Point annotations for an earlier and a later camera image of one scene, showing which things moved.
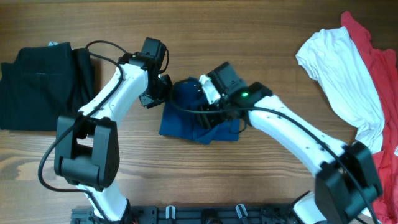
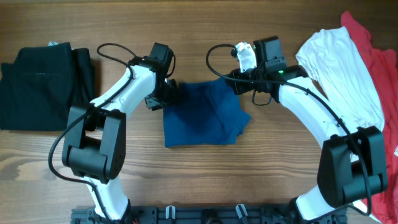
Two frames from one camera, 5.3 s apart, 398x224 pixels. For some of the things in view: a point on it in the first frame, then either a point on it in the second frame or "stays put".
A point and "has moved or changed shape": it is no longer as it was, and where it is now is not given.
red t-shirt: [383, 65] stays put
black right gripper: [206, 113] to [237, 86]
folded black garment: [43, 83] stays put
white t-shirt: [329, 56] stays put
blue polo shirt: [181, 119] has moved or changed shape
